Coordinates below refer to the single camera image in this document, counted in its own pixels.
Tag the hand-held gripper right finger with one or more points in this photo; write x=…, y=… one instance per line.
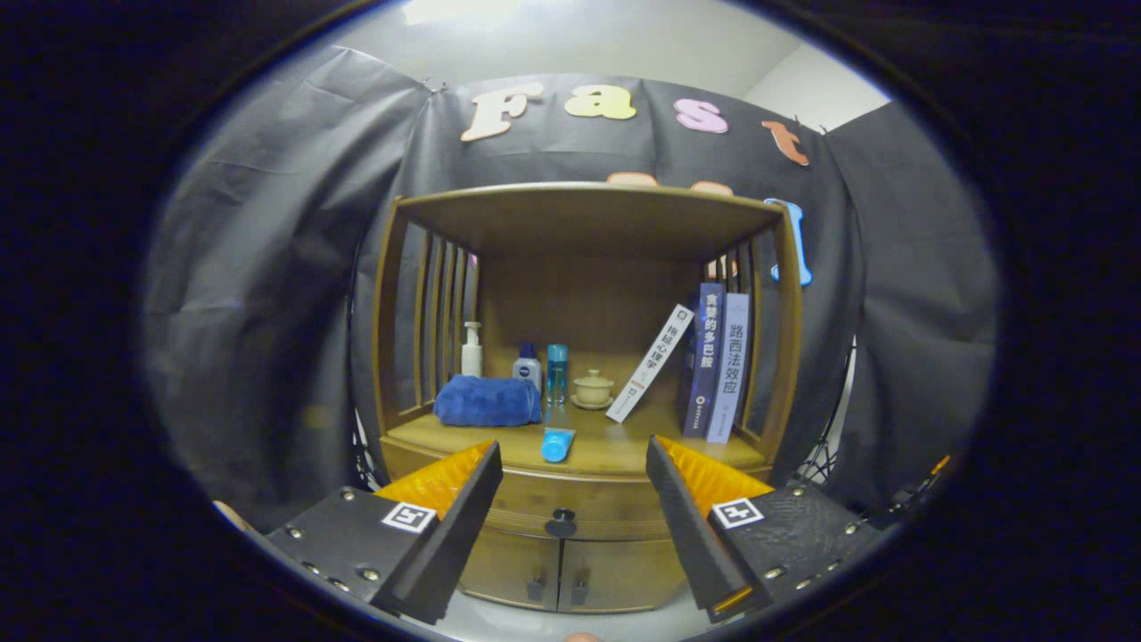
x=691, y=535

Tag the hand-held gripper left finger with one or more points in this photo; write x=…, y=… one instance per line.
x=450, y=544

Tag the blue squeeze tube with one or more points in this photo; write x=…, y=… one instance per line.
x=557, y=443

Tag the wooden cabinet door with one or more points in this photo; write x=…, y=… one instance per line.
x=508, y=566
x=624, y=575

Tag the wooden countertop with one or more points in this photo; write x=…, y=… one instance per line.
x=606, y=450

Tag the wooden cabinet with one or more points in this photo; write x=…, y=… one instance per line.
x=588, y=294

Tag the blue folded towel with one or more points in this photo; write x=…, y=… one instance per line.
x=486, y=401

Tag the pale purple book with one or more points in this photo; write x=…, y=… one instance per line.
x=729, y=366

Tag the cream lidded teacup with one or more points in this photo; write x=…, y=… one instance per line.
x=592, y=390

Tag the white book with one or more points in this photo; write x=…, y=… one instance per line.
x=651, y=361

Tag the dark blue book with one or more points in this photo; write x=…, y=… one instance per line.
x=704, y=357

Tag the white pump bottle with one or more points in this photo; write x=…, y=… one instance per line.
x=471, y=357

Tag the white bottle with blue cap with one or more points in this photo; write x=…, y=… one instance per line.
x=527, y=370

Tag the clear blue bottle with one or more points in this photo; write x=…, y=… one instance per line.
x=557, y=374

